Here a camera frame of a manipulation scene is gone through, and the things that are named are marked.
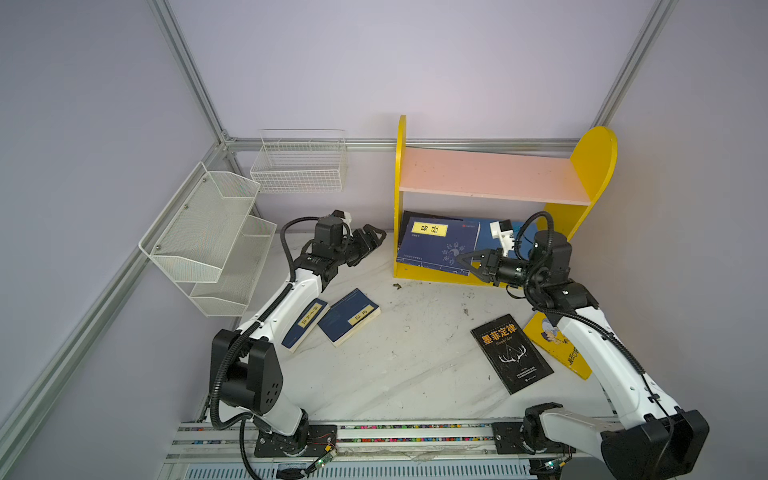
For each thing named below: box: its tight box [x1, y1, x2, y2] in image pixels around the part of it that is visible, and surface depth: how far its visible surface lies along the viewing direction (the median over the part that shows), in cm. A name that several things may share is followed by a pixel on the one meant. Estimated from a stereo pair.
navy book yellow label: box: [396, 216, 480, 276], surface depth 72 cm
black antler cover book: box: [470, 314, 555, 395], surface depth 88 cm
